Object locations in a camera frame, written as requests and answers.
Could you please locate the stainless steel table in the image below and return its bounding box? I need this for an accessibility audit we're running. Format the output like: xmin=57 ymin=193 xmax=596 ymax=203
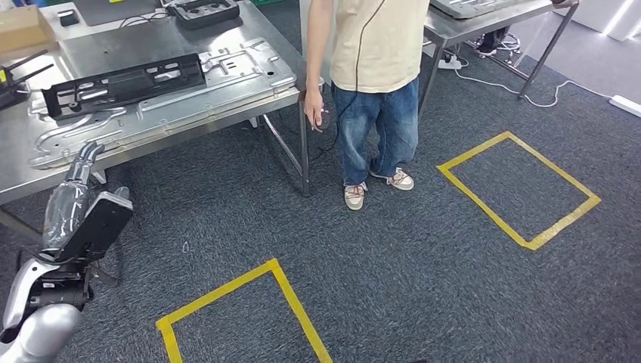
xmin=422 ymin=0 xmax=582 ymax=115

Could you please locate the black smartphone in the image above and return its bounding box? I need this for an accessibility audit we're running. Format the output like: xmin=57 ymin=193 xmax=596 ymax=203
xmin=56 ymin=8 xmax=82 ymax=27

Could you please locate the thin black controller cable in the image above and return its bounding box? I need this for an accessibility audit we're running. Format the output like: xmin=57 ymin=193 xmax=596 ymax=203
xmin=306 ymin=0 xmax=389 ymax=163

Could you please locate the person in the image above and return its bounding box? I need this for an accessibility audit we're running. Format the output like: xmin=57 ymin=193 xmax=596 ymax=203
xmin=472 ymin=26 xmax=509 ymax=57
xmin=302 ymin=0 xmax=432 ymax=212

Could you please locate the stainless steel workbench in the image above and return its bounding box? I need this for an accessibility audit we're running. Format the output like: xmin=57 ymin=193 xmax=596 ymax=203
xmin=0 ymin=0 xmax=312 ymax=240

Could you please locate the grey laptop yellow sticker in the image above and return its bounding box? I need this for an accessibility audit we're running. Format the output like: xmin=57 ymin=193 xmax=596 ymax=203
xmin=70 ymin=0 xmax=167 ymax=27

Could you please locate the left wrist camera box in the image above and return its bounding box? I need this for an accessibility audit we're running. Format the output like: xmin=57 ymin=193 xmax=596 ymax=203
xmin=56 ymin=191 xmax=135 ymax=265

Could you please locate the white power cable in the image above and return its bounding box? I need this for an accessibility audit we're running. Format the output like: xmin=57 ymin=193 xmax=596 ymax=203
xmin=452 ymin=67 xmax=615 ymax=109

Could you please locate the person's white sneaker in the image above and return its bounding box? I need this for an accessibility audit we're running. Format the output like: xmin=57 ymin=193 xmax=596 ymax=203
xmin=343 ymin=181 xmax=369 ymax=212
xmin=369 ymin=166 xmax=416 ymax=192

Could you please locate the person's right white sneaker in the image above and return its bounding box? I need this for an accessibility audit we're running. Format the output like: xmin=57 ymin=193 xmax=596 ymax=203
xmin=343 ymin=181 xmax=369 ymax=212

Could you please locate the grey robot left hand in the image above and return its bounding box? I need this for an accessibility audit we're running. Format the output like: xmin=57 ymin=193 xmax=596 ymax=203
xmin=41 ymin=141 xmax=132 ymax=252

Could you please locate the brown cardboard box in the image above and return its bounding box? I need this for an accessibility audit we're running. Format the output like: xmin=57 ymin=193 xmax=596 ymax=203
xmin=0 ymin=4 xmax=57 ymax=55

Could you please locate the person's left white sneaker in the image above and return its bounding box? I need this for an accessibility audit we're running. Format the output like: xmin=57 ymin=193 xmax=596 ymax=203
xmin=369 ymin=166 xmax=416 ymax=192

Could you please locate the silver stamped metal panel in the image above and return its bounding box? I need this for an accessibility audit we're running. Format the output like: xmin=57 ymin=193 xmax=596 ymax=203
xmin=27 ymin=36 xmax=298 ymax=171
xmin=429 ymin=0 xmax=533 ymax=20

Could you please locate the yellow floor tape square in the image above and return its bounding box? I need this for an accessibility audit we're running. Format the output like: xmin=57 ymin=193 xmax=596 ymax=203
xmin=435 ymin=130 xmax=602 ymax=252

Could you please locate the black radio with antennas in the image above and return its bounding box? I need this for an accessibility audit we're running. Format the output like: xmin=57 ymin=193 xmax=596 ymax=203
xmin=0 ymin=48 xmax=55 ymax=112

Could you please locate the thin grey cable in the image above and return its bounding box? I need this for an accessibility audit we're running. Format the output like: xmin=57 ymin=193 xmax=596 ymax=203
xmin=116 ymin=11 xmax=175 ymax=29

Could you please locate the person's right hand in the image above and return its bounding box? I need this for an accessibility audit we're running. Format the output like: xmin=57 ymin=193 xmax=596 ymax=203
xmin=303 ymin=85 xmax=327 ymax=135

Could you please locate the black moulded foam case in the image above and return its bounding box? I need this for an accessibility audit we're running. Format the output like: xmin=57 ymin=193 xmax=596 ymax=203
xmin=166 ymin=0 xmax=242 ymax=30

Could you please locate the black plastic panel part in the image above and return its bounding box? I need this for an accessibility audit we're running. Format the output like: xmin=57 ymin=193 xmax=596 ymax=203
xmin=41 ymin=52 xmax=208 ymax=122

